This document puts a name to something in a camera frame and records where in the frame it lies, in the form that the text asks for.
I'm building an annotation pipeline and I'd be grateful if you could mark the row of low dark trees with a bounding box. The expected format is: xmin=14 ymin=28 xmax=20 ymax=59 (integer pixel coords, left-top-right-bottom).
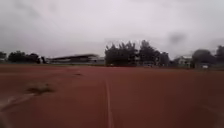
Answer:
xmin=0 ymin=50 xmax=47 ymax=65

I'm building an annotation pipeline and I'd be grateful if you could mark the flat-roofed grandstand building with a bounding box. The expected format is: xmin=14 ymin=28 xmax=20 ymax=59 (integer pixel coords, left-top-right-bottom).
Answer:
xmin=45 ymin=53 xmax=106 ymax=66

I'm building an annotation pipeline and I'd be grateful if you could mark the green grass strip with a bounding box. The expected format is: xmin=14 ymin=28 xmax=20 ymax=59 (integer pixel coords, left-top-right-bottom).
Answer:
xmin=0 ymin=62 xmax=107 ymax=67

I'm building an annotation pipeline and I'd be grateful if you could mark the pale building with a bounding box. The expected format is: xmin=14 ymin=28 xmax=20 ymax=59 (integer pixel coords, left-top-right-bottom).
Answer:
xmin=172 ymin=55 xmax=194 ymax=69

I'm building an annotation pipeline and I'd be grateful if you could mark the clump of tall dark trees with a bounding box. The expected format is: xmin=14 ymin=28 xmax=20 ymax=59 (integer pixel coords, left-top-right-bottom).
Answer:
xmin=104 ymin=39 xmax=171 ymax=68

